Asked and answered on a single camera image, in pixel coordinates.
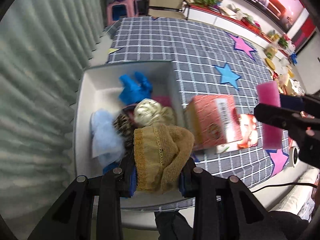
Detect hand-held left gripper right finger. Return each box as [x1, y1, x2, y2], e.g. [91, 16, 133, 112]
[179, 157, 287, 240]

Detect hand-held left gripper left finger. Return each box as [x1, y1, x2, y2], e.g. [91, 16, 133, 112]
[27, 159, 137, 240]

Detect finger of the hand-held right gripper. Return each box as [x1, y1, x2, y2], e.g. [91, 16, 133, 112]
[279, 94, 320, 118]
[254, 102, 310, 131]

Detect large pink sponge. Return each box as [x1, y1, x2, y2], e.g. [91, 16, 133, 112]
[256, 81, 283, 149]

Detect beige knitted cloth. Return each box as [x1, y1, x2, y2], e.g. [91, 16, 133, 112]
[133, 124, 195, 195]

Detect leopard print scarf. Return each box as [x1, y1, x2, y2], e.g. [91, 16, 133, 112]
[112, 114, 137, 150]

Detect light blue fluffy cloth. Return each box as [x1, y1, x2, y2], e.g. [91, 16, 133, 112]
[90, 108, 125, 169]

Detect cream polka-dot scrunchie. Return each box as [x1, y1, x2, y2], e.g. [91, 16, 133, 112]
[134, 99, 177, 128]

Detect white storage box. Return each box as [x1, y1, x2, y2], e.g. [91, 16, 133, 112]
[72, 60, 197, 209]

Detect person's right forearm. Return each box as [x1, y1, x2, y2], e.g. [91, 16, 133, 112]
[270, 210, 310, 240]

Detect white cylinder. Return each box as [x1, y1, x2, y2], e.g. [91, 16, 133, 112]
[287, 145, 300, 168]

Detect person's dark trousers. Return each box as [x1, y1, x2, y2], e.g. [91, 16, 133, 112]
[155, 211, 195, 240]

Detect white sofa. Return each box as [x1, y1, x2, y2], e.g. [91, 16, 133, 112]
[269, 167, 320, 220]

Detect yellow-green snack bag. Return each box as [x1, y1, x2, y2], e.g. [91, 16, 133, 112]
[265, 45, 278, 60]

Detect red-edged white shelf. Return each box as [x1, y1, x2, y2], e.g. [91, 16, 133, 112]
[185, 4, 298, 58]

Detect grey checked star tablecloth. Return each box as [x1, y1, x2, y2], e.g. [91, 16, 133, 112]
[106, 17, 290, 205]

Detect pale green curtain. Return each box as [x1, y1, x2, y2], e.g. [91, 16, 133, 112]
[0, 0, 110, 230]

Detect cardboard box on floor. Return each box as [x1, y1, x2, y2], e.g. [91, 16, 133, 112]
[147, 0, 188, 19]

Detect pink plastic stool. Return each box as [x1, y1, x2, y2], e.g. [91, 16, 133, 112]
[106, 0, 139, 27]

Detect black cable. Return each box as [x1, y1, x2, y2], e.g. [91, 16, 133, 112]
[250, 182, 318, 193]

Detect wall poster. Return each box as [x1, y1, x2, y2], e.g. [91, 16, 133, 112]
[217, 0, 317, 50]

